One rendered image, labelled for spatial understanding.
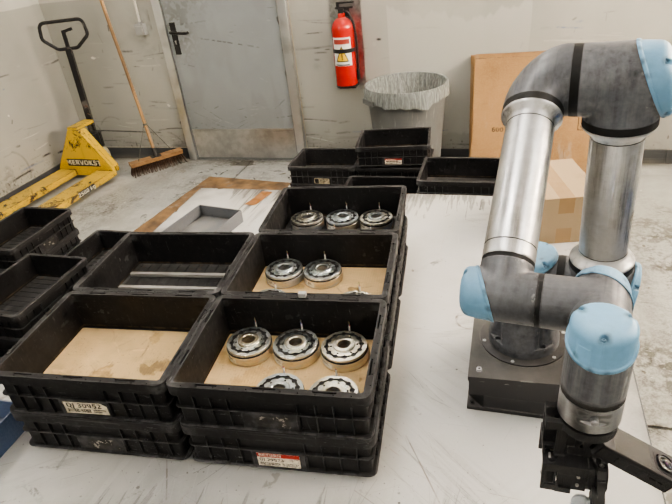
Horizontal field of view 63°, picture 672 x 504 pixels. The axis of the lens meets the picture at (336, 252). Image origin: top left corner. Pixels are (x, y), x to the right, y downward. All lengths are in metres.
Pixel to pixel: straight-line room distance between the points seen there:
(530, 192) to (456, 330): 0.71
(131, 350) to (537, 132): 1.01
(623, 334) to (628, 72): 0.44
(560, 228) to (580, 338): 1.22
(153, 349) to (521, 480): 0.85
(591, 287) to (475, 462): 0.55
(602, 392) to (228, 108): 4.23
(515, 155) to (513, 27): 3.23
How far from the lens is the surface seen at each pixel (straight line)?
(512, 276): 0.79
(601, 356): 0.69
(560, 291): 0.78
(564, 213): 1.86
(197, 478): 1.26
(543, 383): 1.24
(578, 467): 0.83
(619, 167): 1.04
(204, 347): 1.25
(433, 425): 1.27
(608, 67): 0.97
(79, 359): 1.46
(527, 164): 0.88
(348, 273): 1.51
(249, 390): 1.06
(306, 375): 1.21
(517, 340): 1.26
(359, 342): 1.22
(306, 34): 4.33
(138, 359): 1.38
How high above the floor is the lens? 1.65
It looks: 31 degrees down
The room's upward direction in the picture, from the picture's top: 7 degrees counter-clockwise
